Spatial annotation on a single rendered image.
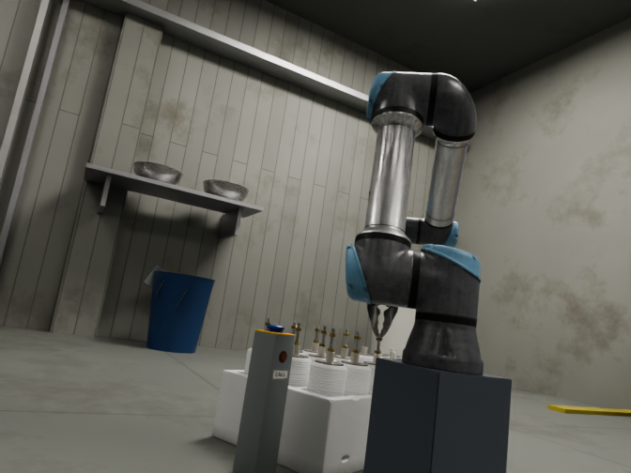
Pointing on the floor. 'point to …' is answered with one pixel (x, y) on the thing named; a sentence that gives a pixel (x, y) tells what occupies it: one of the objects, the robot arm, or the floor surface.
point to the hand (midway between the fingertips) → (379, 332)
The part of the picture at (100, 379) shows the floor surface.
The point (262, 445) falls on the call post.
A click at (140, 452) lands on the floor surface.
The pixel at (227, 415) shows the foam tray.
